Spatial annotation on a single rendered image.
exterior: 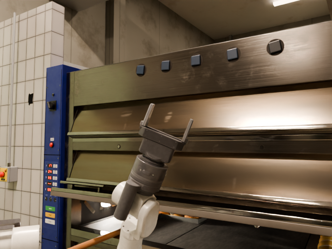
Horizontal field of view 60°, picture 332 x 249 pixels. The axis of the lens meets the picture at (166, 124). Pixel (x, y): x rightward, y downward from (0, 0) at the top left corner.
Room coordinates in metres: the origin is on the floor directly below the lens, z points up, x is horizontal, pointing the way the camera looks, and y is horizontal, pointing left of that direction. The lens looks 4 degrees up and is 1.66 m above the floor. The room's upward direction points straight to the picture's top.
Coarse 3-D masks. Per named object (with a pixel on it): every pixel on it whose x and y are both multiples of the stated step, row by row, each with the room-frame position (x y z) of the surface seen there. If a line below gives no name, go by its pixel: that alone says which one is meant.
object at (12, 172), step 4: (0, 168) 1.98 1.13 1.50; (4, 168) 1.95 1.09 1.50; (8, 168) 1.94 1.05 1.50; (12, 168) 1.96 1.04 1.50; (16, 168) 1.98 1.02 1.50; (4, 172) 1.95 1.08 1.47; (8, 172) 1.94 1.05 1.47; (12, 172) 1.96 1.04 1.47; (16, 172) 1.99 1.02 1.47; (4, 176) 1.95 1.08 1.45; (8, 176) 1.94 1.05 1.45; (12, 176) 1.96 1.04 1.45; (16, 176) 1.99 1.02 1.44; (0, 180) 1.97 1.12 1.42; (4, 180) 1.95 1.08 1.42; (8, 180) 1.94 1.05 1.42; (12, 180) 1.96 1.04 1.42; (16, 180) 1.99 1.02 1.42
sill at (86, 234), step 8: (72, 232) 1.70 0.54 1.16; (80, 232) 1.66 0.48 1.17; (88, 232) 1.63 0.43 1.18; (96, 232) 1.62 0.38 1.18; (104, 232) 1.62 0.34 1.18; (112, 240) 1.53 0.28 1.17; (144, 240) 1.49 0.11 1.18; (144, 248) 1.42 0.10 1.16; (152, 248) 1.40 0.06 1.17; (160, 248) 1.38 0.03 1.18; (168, 248) 1.38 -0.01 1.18; (176, 248) 1.38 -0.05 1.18
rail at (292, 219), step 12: (72, 192) 1.49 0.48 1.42; (84, 192) 1.44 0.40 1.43; (96, 192) 1.40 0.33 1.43; (168, 204) 1.18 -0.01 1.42; (180, 204) 1.15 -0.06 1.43; (192, 204) 1.13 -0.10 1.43; (252, 216) 1.00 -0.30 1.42; (264, 216) 0.98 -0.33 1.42; (276, 216) 0.96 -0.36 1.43; (288, 216) 0.95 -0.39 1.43
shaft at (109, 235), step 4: (120, 228) 1.59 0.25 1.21; (112, 232) 1.53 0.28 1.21; (116, 232) 1.54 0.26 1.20; (120, 232) 1.57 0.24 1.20; (100, 236) 1.46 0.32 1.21; (104, 236) 1.47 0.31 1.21; (108, 236) 1.49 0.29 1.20; (112, 236) 1.51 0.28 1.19; (92, 240) 1.41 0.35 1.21; (96, 240) 1.42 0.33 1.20; (100, 240) 1.44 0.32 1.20; (104, 240) 1.47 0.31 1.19; (80, 244) 1.35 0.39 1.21; (84, 244) 1.36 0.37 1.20; (88, 244) 1.38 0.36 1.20; (92, 244) 1.40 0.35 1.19; (68, 248) 1.30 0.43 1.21; (72, 248) 1.30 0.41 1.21; (76, 248) 1.32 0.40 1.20; (80, 248) 1.33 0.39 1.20; (84, 248) 1.36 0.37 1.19
